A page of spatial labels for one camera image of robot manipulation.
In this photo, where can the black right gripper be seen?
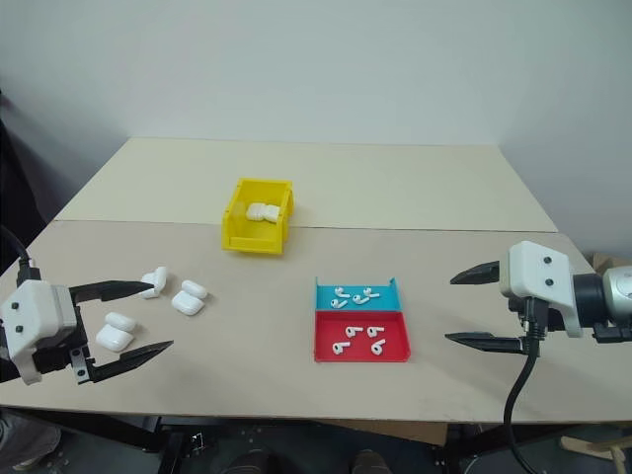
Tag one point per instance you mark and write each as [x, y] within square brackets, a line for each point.
[533, 316]

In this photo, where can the light wooden frame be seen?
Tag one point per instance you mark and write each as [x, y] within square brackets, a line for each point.
[597, 447]

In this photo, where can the black table frame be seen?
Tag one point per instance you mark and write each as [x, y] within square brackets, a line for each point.
[168, 442]

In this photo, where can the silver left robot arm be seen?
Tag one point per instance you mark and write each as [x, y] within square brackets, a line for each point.
[4, 353]

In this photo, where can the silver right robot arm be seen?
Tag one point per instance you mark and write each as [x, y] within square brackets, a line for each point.
[612, 296]

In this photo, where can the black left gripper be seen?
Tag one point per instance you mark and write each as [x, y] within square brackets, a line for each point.
[54, 355]

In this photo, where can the blue plastic tray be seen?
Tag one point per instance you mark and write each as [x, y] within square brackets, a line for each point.
[390, 301]

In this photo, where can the red plastic tray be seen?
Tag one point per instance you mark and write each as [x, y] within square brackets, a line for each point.
[395, 340]

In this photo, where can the dark rounded shape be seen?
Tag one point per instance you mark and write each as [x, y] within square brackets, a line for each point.
[370, 463]

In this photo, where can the yellow plastic bin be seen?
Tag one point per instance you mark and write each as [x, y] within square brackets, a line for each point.
[237, 232]

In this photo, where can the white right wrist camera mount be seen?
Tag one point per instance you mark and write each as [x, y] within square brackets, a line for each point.
[538, 271]

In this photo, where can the white earbud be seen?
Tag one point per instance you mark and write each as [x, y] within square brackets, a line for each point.
[370, 292]
[359, 299]
[352, 330]
[339, 348]
[338, 303]
[374, 330]
[341, 291]
[377, 348]

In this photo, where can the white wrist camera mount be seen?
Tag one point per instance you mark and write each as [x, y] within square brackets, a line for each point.
[29, 316]
[538, 271]

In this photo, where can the dark curtain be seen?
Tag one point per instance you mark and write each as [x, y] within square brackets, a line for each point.
[15, 173]

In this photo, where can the grey rounded shape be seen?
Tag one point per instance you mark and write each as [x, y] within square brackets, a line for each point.
[27, 442]

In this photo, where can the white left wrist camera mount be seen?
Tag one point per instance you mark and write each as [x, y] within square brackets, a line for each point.
[29, 316]

